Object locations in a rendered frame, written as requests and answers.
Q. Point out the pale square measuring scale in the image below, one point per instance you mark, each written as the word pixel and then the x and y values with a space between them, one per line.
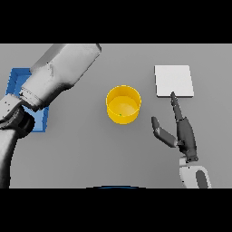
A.
pixel 174 80

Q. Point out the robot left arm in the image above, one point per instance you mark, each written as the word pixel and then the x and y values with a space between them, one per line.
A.
pixel 60 71

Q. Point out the blue tray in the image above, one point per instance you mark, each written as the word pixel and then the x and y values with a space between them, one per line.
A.
pixel 37 119

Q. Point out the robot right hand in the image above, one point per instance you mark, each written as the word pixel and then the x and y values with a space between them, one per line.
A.
pixel 185 133

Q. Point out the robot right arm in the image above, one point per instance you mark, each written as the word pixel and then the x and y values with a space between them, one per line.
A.
pixel 188 175

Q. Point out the yellow bowl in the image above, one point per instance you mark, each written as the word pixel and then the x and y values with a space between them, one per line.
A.
pixel 123 104

